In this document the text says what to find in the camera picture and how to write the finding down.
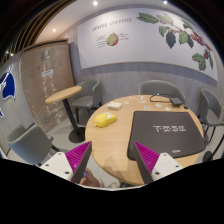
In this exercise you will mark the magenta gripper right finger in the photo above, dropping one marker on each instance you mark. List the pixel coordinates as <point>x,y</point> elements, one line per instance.
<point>146,160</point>

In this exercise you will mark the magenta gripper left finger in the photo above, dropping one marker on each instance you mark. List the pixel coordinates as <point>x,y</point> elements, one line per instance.
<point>78,159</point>

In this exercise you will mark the dark grey mouse pad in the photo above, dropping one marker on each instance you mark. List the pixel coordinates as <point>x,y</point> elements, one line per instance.
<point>173,132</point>

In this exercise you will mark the yellow computer mouse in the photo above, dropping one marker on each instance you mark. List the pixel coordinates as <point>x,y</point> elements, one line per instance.
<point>104,119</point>

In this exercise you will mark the person's hand below table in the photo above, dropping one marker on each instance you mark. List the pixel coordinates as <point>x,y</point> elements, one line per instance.
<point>89,179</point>

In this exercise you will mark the small round side table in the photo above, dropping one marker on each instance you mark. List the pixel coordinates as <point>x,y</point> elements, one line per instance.
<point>77,134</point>

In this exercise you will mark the round wooden table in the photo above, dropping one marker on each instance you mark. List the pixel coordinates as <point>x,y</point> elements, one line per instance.
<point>110,143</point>

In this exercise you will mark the grey chair near left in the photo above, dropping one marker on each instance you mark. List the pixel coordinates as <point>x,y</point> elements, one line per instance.
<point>31,144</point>

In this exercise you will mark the grey chair behind side table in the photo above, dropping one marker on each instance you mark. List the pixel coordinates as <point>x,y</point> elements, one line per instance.
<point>88,98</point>

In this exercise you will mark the small white box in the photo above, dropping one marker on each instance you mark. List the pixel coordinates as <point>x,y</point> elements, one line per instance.
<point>114,106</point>

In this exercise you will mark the grey chair far middle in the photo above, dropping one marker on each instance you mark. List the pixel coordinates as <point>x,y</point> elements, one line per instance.
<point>158,90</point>

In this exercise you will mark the grey chair right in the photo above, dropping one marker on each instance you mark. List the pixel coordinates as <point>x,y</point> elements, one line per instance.
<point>210,112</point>

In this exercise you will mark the wooden menu wall panel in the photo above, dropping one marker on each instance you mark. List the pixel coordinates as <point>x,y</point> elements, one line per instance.
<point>45,70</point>

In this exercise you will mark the blue wall logo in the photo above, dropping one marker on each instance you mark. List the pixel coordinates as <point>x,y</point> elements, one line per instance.
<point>7,85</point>

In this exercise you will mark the coffee cherries wall poster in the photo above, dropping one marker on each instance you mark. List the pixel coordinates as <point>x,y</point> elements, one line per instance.
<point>145,35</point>

